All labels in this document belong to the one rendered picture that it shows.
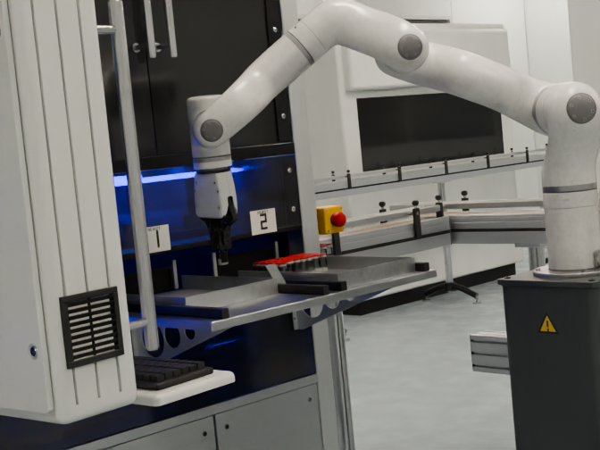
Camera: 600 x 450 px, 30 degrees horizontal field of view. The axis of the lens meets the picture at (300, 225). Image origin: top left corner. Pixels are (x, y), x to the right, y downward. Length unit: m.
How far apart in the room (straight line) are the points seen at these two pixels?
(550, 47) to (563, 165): 9.33
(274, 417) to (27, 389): 1.13
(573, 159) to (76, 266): 1.17
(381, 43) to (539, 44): 9.53
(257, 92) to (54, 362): 0.83
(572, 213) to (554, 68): 9.30
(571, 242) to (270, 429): 0.90
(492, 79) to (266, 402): 0.99
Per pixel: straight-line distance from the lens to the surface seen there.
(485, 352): 3.59
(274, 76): 2.41
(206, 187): 2.43
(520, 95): 2.55
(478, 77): 2.47
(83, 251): 1.84
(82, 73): 1.86
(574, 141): 2.49
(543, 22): 11.87
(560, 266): 2.55
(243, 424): 2.81
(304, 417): 2.95
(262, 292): 2.47
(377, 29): 2.41
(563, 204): 2.52
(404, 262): 2.63
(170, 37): 2.60
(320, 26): 2.43
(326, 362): 2.99
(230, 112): 2.33
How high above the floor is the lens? 1.22
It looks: 4 degrees down
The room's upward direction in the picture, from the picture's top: 6 degrees counter-clockwise
